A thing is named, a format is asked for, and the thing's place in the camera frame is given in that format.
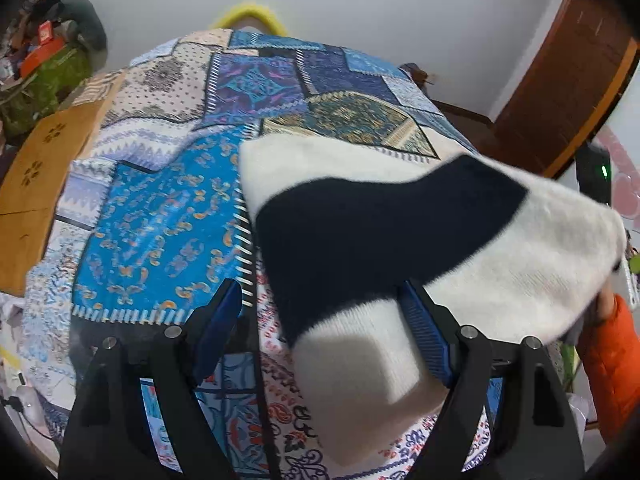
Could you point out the green patterned bag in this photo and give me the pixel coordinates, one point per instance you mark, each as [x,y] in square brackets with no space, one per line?
[50,85]

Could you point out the black and white striped sweater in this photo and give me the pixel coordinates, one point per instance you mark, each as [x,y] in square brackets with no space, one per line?
[375,220]

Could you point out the yellow foam tube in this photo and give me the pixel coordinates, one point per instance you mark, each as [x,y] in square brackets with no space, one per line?
[247,10]

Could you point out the brown wooden door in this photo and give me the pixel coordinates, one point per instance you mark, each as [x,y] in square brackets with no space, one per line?
[565,70]

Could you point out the person's right hand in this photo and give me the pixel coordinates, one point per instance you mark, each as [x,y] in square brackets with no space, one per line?
[606,305]

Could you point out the orange box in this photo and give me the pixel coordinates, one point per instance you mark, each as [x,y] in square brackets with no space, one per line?
[42,52]

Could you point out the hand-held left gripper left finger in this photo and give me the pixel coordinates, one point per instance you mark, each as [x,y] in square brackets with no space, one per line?
[217,325]

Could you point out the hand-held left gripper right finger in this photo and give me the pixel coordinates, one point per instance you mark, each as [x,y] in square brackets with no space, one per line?
[425,330]

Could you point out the blue patchwork blanket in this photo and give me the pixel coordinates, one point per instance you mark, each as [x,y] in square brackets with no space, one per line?
[160,230]

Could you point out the wooden lap table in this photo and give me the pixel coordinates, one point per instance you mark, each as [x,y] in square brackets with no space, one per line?
[35,195]

